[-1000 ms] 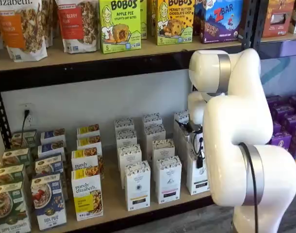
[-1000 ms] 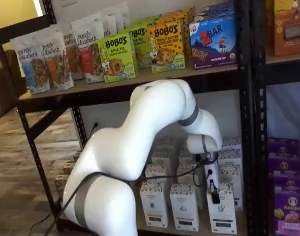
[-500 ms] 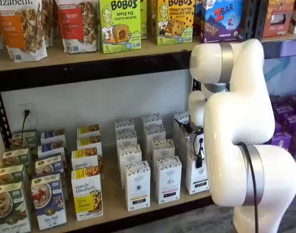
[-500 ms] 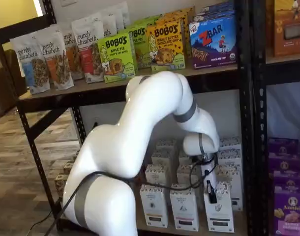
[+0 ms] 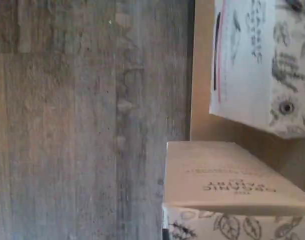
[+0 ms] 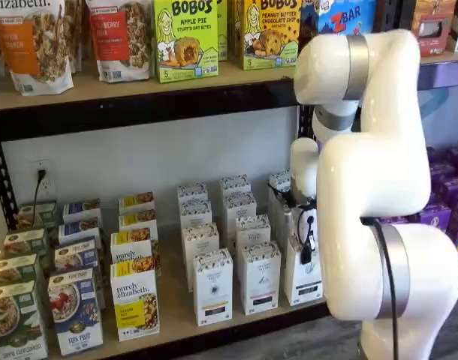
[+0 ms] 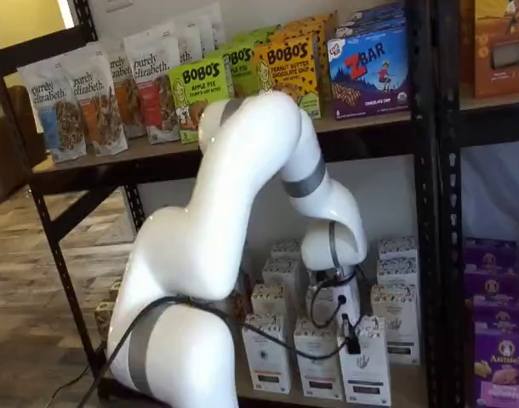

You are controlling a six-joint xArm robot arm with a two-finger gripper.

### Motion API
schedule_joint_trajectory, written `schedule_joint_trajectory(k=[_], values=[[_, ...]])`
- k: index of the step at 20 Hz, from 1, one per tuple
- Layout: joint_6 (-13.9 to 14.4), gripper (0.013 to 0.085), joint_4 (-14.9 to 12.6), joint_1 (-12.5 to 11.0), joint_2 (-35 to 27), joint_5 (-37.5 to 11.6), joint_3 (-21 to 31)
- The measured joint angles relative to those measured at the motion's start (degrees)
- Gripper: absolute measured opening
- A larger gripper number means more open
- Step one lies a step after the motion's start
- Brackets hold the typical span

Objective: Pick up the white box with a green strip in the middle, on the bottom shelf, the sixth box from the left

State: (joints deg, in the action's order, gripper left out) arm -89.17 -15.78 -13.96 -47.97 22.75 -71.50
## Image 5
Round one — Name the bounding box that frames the white box green strip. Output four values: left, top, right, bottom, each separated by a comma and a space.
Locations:
161, 141, 305, 240

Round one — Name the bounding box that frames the white box pink strip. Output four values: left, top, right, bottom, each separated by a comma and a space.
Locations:
208, 0, 305, 140

